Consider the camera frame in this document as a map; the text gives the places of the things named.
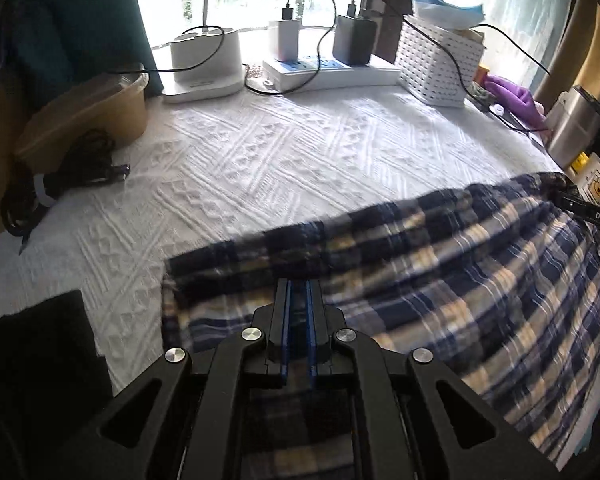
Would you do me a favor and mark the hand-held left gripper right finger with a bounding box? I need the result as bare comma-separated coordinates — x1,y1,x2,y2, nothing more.
305,279,561,480

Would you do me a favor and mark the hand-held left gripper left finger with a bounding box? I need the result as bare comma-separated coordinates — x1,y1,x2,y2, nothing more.
50,279,293,480

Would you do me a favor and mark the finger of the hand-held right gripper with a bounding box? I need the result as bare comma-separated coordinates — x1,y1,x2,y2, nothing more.
554,187,600,238

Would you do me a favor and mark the plaid flannel shirt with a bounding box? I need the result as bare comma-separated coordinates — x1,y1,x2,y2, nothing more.
162,171,600,480

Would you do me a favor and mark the white bear mug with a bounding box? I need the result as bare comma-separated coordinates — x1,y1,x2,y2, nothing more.
567,152,600,211

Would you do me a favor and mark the steel tumbler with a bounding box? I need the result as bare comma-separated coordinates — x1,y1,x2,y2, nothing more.
547,85,600,171

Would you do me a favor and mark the purple cloth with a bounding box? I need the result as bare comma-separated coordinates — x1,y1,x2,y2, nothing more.
484,75,548,128

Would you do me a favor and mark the small grey object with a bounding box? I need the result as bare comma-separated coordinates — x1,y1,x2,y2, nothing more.
470,82,497,111

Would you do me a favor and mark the white textured tablecloth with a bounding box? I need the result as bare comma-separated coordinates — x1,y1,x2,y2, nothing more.
0,85,563,396

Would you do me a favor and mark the yellow curtain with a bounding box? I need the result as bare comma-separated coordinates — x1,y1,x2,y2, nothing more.
535,5,600,111

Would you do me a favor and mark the white perforated basket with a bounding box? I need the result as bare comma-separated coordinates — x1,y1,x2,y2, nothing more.
397,15,487,108

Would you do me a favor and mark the black cloth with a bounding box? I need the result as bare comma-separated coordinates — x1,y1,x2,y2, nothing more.
0,290,116,480

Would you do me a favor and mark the white power strip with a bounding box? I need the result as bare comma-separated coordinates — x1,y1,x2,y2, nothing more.
262,55,401,93

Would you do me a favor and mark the blue face mask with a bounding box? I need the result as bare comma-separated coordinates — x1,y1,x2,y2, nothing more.
409,0,485,26

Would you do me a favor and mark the white desk lamp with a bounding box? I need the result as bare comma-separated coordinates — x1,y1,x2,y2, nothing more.
161,0,246,104

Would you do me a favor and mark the white charger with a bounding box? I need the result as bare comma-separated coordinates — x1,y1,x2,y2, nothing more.
269,19,301,61

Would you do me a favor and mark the yellow food container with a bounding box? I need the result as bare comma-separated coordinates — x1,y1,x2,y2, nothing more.
15,72,150,166

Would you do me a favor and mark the black charger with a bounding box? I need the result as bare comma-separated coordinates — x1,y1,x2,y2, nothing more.
332,14,378,66

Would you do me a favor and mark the teal curtain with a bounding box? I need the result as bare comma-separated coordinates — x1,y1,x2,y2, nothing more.
10,0,161,106

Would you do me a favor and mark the black cable with plug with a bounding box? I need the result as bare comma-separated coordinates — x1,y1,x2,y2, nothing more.
472,23,552,77

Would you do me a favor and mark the black coiled cable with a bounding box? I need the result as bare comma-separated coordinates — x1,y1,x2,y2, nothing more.
0,130,131,256

